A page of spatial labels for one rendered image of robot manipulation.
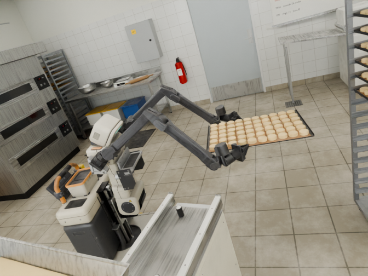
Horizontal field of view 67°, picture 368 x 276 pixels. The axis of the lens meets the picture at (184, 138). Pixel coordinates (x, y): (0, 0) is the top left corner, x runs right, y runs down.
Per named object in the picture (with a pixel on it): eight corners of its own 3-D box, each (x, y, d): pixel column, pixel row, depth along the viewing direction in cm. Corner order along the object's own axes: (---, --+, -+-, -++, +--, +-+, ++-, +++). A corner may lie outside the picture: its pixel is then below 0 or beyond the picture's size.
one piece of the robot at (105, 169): (91, 174, 174) (86, 159, 169) (95, 170, 178) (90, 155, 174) (107, 173, 172) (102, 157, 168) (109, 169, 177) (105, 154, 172)
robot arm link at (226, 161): (221, 167, 153) (228, 168, 148) (216, 156, 151) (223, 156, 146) (229, 161, 156) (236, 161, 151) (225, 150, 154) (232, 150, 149)
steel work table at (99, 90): (82, 140, 587) (62, 97, 548) (99, 126, 649) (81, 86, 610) (164, 125, 526) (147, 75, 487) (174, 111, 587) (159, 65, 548)
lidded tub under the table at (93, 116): (89, 126, 583) (84, 115, 573) (101, 117, 622) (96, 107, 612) (104, 123, 570) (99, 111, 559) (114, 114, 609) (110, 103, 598)
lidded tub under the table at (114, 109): (105, 123, 569) (101, 111, 559) (115, 114, 609) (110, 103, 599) (121, 120, 557) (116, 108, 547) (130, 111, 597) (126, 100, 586)
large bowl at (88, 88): (76, 97, 558) (73, 90, 552) (86, 91, 591) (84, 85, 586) (92, 93, 545) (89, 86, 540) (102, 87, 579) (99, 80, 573)
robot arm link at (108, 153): (153, 101, 155) (147, 105, 146) (170, 119, 157) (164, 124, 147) (107, 147, 173) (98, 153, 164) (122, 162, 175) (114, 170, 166)
